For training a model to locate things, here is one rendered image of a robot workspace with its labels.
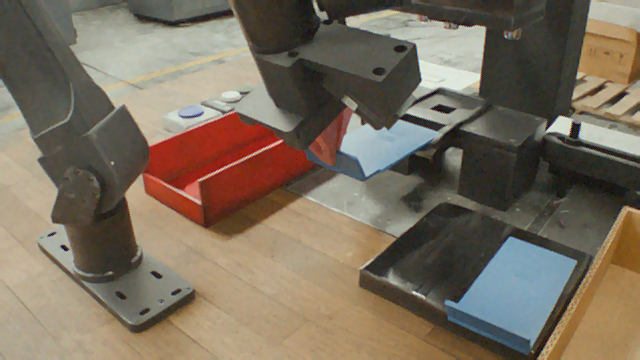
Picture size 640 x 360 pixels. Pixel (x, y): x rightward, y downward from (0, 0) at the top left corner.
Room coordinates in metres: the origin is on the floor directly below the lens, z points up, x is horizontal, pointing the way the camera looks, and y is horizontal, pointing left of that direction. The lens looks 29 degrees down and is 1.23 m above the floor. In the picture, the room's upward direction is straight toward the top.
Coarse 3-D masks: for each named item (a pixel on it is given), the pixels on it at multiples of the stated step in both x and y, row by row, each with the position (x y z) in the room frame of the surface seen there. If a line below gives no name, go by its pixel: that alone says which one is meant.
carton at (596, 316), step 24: (624, 216) 0.40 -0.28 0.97; (624, 240) 0.40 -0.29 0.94; (600, 264) 0.33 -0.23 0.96; (624, 264) 0.40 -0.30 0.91; (600, 288) 0.37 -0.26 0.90; (624, 288) 0.37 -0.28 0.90; (576, 312) 0.29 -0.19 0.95; (600, 312) 0.34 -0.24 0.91; (624, 312) 0.34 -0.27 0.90; (552, 336) 0.25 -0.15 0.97; (576, 336) 0.31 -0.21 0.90; (600, 336) 0.31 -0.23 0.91; (624, 336) 0.31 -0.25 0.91
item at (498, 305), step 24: (504, 264) 0.39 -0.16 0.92; (528, 264) 0.39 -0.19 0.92; (552, 264) 0.38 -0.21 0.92; (480, 288) 0.35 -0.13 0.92; (504, 288) 0.35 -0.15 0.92; (528, 288) 0.35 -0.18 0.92; (552, 288) 0.35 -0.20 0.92; (456, 312) 0.31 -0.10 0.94; (480, 312) 0.32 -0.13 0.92; (504, 312) 0.32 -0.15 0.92; (528, 312) 0.32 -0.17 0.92; (504, 336) 0.29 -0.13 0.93; (528, 336) 0.27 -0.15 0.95
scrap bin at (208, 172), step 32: (192, 128) 0.62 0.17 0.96; (224, 128) 0.66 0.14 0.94; (256, 128) 0.70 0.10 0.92; (160, 160) 0.57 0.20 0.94; (192, 160) 0.61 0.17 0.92; (224, 160) 0.63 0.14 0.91; (256, 160) 0.54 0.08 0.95; (288, 160) 0.58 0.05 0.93; (160, 192) 0.53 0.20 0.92; (192, 192) 0.55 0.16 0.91; (224, 192) 0.50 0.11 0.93; (256, 192) 0.54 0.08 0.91
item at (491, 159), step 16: (544, 128) 0.59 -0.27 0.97; (464, 144) 0.55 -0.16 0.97; (480, 144) 0.54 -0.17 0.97; (528, 144) 0.54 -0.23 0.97; (416, 160) 0.61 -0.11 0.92; (464, 160) 0.55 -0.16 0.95; (480, 160) 0.54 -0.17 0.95; (496, 160) 0.53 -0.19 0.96; (512, 160) 0.52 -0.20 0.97; (528, 160) 0.55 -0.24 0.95; (464, 176) 0.55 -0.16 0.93; (480, 176) 0.54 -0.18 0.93; (496, 176) 0.53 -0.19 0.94; (512, 176) 0.51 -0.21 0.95; (528, 176) 0.56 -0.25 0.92; (464, 192) 0.55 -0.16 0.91; (480, 192) 0.54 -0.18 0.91; (496, 192) 0.52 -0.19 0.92; (512, 192) 0.52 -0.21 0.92; (496, 208) 0.52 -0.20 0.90
